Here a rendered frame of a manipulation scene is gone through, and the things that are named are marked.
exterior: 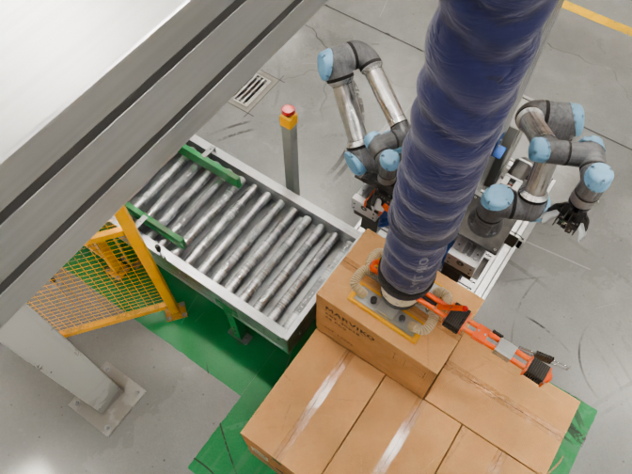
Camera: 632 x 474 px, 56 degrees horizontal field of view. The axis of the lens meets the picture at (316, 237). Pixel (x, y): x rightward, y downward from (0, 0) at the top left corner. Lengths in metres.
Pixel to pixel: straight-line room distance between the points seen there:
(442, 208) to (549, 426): 1.51
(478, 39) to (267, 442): 2.03
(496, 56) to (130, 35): 1.01
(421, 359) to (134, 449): 1.69
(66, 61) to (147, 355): 3.26
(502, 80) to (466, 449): 1.88
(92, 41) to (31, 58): 0.03
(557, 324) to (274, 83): 2.54
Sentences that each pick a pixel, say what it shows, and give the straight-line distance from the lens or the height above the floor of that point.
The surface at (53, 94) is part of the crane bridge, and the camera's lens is 0.34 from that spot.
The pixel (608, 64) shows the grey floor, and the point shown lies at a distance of 5.14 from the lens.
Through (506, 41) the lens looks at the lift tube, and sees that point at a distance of 1.26.
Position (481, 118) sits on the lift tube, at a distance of 1.43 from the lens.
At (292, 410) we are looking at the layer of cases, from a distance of 2.81.
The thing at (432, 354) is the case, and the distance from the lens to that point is 2.50.
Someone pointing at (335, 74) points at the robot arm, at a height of 1.51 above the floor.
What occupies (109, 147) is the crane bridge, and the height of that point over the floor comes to 3.00.
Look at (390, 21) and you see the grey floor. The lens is 5.02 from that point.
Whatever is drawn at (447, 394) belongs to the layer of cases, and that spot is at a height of 0.54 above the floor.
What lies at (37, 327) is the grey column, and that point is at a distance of 2.56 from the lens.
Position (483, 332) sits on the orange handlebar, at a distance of 2.42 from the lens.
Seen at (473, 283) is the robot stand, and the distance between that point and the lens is 3.47.
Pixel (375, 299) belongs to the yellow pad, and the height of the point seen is 1.00.
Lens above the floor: 3.28
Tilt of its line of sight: 61 degrees down
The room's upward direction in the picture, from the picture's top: straight up
